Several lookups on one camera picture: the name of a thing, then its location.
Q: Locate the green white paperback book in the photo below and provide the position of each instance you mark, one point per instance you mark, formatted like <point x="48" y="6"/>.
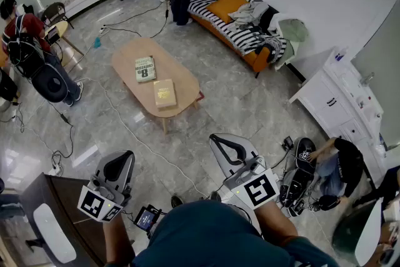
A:
<point x="146" y="69"/>

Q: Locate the blue white bottle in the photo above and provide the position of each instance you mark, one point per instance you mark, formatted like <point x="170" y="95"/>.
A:
<point x="340" y="54"/>

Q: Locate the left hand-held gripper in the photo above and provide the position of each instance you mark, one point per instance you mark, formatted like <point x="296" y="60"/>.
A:
<point x="93" y="203"/>

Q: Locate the dark wooden desk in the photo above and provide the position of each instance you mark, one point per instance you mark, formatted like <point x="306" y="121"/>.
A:
<point x="72" y="197"/>

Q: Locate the person's right forearm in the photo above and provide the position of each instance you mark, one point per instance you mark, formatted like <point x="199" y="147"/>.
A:
<point x="275" y="222"/>

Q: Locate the small black monitor device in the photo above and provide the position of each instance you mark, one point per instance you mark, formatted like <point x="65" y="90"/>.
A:
<point x="145" y="219"/>

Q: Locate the white oval panel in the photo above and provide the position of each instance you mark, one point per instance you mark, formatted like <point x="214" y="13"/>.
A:
<point x="370" y="234"/>
<point x="53" y="234"/>

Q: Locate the small teal plastic object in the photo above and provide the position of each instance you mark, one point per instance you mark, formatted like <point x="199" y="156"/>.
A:
<point x="97" y="42"/>

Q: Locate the black metal chair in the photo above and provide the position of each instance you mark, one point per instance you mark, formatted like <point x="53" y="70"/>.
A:
<point x="53" y="11"/>

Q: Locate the grey fringed woven blanket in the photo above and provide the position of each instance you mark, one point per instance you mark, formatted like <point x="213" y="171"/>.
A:
<point x="272" y="48"/>

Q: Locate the person's right shoe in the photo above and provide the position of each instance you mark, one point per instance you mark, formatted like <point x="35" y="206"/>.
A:
<point x="215" y="196"/>

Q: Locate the large orange cushion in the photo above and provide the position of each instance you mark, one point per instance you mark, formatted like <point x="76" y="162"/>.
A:
<point x="226" y="6"/>

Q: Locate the black oval back panel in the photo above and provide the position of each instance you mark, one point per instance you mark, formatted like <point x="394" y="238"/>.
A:
<point x="51" y="84"/>
<point x="304" y="150"/>

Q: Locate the chrome faucet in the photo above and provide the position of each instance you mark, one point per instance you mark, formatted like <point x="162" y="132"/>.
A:
<point x="367" y="78"/>

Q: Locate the white fluffy blanket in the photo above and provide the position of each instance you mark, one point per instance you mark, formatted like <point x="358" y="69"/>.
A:
<point x="275" y="23"/>

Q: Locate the wooden coffee table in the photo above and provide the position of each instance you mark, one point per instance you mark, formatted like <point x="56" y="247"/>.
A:
<point x="134" y="50"/>

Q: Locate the grey crumpled garment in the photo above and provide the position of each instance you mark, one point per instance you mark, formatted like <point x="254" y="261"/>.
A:
<point x="248" y="14"/>

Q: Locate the tan hardcover book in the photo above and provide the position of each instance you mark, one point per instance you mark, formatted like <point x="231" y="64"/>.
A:
<point x="164" y="93"/>

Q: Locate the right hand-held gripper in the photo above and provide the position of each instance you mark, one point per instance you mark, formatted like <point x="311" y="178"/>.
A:
<point x="259" y="189"/>

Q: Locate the white sink cabinet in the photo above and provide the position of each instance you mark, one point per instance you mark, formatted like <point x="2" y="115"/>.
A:
<point x="331" y="97"/>

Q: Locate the person's teal shirt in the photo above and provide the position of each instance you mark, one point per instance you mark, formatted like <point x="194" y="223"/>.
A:
<point x="218" y="234"/>

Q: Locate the white power strip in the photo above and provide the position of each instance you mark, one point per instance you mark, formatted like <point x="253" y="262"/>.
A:
<point x="55" y="169"/>
<point x="103" y="30"/>

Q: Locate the green knitted blanket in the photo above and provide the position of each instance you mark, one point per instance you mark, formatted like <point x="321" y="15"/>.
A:
<point x="293" y="29"/>

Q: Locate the person's left shoe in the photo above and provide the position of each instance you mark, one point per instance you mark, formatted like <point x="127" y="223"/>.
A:
<point x="177" y="200"/>

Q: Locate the person's shoe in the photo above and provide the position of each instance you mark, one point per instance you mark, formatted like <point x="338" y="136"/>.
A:
<point x="177" y="200"/>
<point x="215" y="196"/>

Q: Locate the black white backpack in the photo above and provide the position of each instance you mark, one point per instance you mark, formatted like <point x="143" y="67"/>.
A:
<point x="295" y="190"/>

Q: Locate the striped sofa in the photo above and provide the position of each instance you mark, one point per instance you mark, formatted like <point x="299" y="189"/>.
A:
<point x="200" y="6"/>

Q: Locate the person's left forearm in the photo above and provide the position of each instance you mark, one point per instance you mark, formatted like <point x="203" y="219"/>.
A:
<point x="117" y="237"/>

